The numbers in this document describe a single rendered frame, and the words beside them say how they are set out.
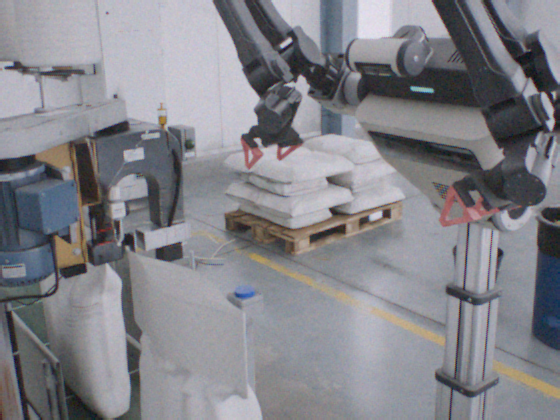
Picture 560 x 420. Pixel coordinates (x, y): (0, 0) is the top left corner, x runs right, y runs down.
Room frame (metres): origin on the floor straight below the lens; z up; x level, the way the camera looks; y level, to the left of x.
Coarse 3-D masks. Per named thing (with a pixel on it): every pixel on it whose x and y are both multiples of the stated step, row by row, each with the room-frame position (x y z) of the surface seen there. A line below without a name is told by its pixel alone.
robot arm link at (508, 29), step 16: (480, 0) 0.96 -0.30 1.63; (496, 0) 0.96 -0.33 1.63; (496, 16) 0.96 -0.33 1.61; (512, 16) 0.99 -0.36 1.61; (512, 32) 0.96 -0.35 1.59; (544, 32) 0.98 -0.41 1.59; (512, 48) 0.96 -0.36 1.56; (528, 48) 0.96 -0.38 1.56; (544, 48) 0.95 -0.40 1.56; (544, 64) 0.95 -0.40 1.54; (544, 80) 0.95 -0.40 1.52
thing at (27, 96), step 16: (0, 64) 3.99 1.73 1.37; (0, 80) 3.98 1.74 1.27; (16, 80) 4.04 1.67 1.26; (32, 80) 4.11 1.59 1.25; (0, 96) 3.97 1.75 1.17; (16, 96) 4.04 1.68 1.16; (32, 96) 4.10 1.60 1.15; (0, 112) 3.96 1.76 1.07; (16, 112) 4.03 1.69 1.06; (32, 112) 4.09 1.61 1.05
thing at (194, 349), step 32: (128, 256) 1.50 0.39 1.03; (160, 288) 1.29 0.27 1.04; (192, 288) 1.37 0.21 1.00; (160, 320) 1.30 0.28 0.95; (192, 320) 1.22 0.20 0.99; (224, 320) 1.17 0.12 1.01; (160, 352) 1.31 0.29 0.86; (192, 352) 1.23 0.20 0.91; (224, 352) 1.18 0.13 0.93; (160, 384) 1.31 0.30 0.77; (192, 384) 1.21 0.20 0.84; (224, 384) 1.18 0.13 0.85; (160, 416) 1.31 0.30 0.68; (192, 416) 1.19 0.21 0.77; (224, 416) 1.16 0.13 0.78; (256, 416) 1.21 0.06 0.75
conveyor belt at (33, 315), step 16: (16, 288) 2.78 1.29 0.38; (32, 288) 2.77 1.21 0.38; (16, 304) 2.60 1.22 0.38; (32, 304) 2.59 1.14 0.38; (32, 320) 2.44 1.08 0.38; (48, 336) 2.29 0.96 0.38; (128, 368) 2.03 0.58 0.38; (64, 384) 1.93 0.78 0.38; (80, 400) 1.84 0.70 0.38; (80, 416) 1.74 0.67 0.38; (96, 416) 1.74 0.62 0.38; (128, 416) 1.74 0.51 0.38
